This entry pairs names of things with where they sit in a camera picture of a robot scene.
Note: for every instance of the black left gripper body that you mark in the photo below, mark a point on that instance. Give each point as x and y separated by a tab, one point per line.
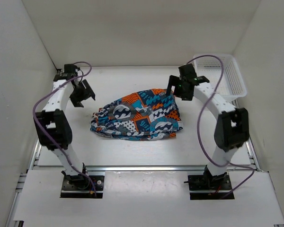
80	93

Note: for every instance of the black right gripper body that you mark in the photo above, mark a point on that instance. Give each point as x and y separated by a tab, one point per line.
179	91

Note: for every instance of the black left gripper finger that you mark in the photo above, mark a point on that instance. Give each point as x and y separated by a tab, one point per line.
88	92
76	103

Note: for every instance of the colourful patterned shorts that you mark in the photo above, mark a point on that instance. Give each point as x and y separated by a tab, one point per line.
141	116

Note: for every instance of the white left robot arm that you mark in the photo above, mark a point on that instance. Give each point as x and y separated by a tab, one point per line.
53	129

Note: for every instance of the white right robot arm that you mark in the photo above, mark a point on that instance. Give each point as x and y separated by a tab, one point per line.
232	124

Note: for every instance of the white plastic mesh basket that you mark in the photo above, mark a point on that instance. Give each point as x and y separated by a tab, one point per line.
222	69

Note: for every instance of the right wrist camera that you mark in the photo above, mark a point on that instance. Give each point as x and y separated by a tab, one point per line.
187	72

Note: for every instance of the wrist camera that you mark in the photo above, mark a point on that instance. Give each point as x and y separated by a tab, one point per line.
69	71
187	72

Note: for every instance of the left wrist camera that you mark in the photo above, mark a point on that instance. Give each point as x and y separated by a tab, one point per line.
69	71

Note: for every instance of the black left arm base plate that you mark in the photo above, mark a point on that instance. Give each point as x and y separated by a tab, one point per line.
68	186

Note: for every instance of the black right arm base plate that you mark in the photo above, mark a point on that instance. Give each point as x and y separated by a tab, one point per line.
200	190

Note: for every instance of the aluminium frame rail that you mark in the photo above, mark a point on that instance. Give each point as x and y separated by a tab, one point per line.
145	182

